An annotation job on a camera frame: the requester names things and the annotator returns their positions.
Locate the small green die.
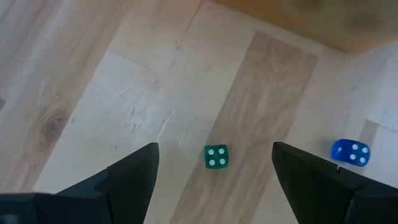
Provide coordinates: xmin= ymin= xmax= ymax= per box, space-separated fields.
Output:
xmin=203 ymin=144 xmax=230 ymax=170

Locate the orange translucent plastic bin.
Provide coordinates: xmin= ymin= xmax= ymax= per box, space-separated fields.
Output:
xmin=213 ymin=0 xmax=398 ymax=54

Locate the small blue die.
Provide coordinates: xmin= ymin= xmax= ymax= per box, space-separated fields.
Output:
xmin=330 ymin=138 xmax=371 ymax=167

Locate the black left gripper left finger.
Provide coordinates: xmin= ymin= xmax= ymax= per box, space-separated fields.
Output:
xmin=0 ymin=142 xmax=160 ymax=224

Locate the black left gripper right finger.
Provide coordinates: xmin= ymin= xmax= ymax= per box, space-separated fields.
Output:
xmin=272 ymin=141 xmax=398 ymax=224

